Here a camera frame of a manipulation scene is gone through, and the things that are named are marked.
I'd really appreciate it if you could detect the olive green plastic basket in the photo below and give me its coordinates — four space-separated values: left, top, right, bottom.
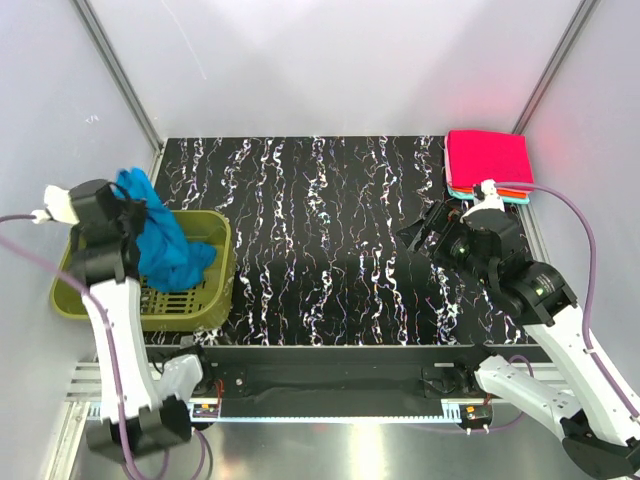
49 209 236 334

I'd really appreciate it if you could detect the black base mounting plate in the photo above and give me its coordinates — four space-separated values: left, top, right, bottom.
144 344 551 421

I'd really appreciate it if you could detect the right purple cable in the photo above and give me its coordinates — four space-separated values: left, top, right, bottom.
479 182 640 434

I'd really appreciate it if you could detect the purple cable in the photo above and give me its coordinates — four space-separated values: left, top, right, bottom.
0 213 214 480
479 182 640 434

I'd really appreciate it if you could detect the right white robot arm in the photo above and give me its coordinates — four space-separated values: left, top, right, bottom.
397 180 639 479

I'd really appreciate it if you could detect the folded pink t shirt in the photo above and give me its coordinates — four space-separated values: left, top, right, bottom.
445 130 534 188

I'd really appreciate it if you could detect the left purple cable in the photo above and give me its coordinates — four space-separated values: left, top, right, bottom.
0 213 214 480

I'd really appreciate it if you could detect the left aluminium corner post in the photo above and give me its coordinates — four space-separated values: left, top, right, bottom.
70 0 164 155

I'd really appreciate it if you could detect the folded teal t shirt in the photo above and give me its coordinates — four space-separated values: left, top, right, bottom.
447 186 530 205

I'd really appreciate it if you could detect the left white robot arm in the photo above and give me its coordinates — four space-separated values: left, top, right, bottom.
44 179 216 471

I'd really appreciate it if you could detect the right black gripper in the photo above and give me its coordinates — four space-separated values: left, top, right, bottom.
395 199 496 288

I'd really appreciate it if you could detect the folded orange t shirt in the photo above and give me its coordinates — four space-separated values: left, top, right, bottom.
497 187 529 199

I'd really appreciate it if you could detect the right aluminium corner post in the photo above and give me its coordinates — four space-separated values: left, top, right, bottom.
511 0 601 135

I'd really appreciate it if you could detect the aluminium rail frame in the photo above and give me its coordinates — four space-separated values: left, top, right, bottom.
47 359 571 480

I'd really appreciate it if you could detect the aluminium corner post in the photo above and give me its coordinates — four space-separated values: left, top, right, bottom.
511 0 601 135
70 0 164 155

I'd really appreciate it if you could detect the black marble pattern mat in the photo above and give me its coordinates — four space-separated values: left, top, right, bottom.
154 136 529 347

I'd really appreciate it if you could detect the blue t shirt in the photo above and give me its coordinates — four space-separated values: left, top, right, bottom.
116 168 217 293

